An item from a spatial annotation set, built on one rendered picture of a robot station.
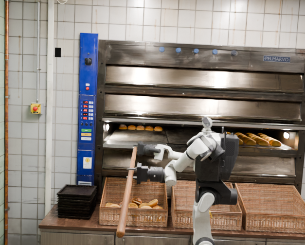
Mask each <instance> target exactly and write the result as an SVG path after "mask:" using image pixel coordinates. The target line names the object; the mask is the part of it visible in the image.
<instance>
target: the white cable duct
mask: <svg viewBox="0 0 305 245"><path fill-rule="evenodd" d="M53 53H54V0H48V54H47V116H46V177H45V216H46V215H47V214H48V212H49V211H50V210H51V165H52V109H53Z"/></svg>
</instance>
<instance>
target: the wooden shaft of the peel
mask: <svg viewBox="0 0 305 245"><path fill-rule="evenodd" d="M136 153H137V147H134V148H133V153H132V158H131V163H130V168H134V166H135V159H136ZM133 173H134V170H129V172H128V177H127V182H126V188H125V193H124V198H123V203H122V207H121V212H120V217H119V222H118V227H117V232H116V235H117V237H118V238H122V237H123V236H124V234H125V228H126V219H127V213H128V206H129V200H130V193H131V186H132V179H133Z"/></svg>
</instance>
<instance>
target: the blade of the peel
mask: <svg viewBox="0 0 305 245"><path fill-rule="evenodd" d="M143 143H144V144H149V145H155V146H156V147H157V145H158V144H161V145H165V146H167V144H166V143H165V142H144V141H143ZM134 144H135V145H138V141H121V140H107V141H106V142H105V143H104V144H103V147H110V148H133V145H134Z"/></svg>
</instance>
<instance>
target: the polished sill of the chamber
mask: <svg viewBox="0 0 305 245"><path fill-rule="evenodd" d="M167 146H169V147H171V149H187V148H188V145H187V144H174V143H167ZM238 151H239V152H252V153H274V154H295V155H296V154H297V150H295V149H281V148H260V147H239V150H238Z"/></svg>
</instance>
